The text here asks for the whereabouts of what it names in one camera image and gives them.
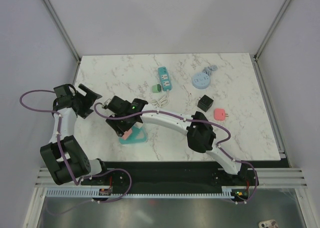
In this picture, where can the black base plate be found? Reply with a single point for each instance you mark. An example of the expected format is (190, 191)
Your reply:
(170, 176)

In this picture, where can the pink plug adapter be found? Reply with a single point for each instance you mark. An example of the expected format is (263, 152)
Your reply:
(219, 114)

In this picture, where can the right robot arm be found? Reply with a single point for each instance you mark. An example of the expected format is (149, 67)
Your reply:
(203, 136)

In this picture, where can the right aluminium frame post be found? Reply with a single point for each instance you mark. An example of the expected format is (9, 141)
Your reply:
(276, 21)

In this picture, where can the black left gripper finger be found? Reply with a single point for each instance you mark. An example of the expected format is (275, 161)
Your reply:
(85, 109)
(89, 94)

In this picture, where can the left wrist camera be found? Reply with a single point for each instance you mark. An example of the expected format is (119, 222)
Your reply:
(65, 90)

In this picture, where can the left aluminium frame post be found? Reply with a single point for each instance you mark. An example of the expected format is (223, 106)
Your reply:
(63, 32)

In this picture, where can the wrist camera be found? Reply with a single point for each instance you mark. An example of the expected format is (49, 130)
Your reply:
(65, 90)
(105, 105)

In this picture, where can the blue round power strip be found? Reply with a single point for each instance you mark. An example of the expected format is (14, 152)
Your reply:
(201, 80)

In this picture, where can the aluminium frame post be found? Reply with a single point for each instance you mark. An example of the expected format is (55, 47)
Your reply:
(63, 32)
(276, 21)

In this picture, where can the white cable duct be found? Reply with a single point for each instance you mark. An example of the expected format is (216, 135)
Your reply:
(95, 192)

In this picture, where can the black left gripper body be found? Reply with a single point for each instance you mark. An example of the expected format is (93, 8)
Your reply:
(83, 102)

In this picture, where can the green plug adapter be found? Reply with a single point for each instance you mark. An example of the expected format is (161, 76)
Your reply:
(157, 88)

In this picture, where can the teal triangular power strip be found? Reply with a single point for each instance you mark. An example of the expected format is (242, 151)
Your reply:
(137, 136)

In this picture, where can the white charger plug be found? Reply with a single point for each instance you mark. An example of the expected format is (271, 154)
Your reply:
(138, 125)

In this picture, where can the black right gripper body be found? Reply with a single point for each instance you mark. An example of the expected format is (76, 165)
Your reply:
(122, 125)

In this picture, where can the pink cube socket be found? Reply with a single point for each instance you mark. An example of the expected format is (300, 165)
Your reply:
(126, 134)

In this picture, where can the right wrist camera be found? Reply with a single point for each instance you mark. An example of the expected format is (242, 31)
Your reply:
(105, 105)

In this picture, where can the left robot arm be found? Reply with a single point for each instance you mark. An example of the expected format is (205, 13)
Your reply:
(63, 156)

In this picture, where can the black cube charger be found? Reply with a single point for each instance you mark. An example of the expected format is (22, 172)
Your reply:
(205, 103)

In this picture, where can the blue rectangular power strip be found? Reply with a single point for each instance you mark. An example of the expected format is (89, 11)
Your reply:
(164, 78)

